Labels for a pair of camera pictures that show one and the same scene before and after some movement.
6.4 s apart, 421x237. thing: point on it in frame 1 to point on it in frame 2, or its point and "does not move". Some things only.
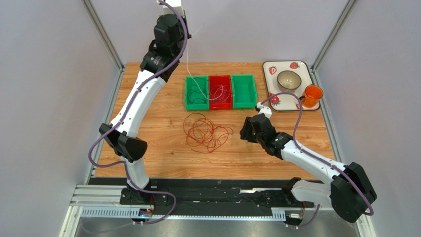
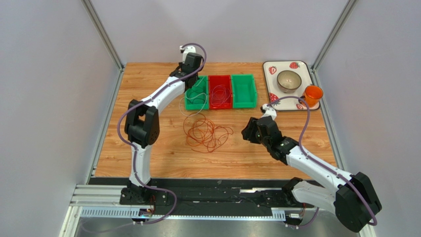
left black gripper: (179, 21) to (181, 65)
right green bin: (245, 93) does not move
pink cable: (220, 94) does not move
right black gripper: (249, 130) does not move
